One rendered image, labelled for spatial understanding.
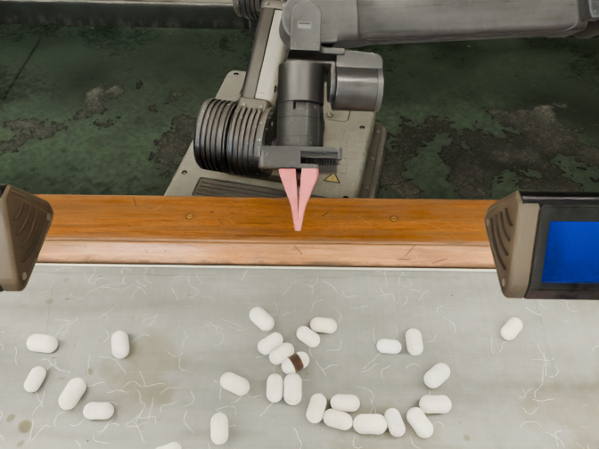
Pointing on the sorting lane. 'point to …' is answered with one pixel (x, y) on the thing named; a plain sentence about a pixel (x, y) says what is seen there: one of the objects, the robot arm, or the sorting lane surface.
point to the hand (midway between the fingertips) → (298, 224)
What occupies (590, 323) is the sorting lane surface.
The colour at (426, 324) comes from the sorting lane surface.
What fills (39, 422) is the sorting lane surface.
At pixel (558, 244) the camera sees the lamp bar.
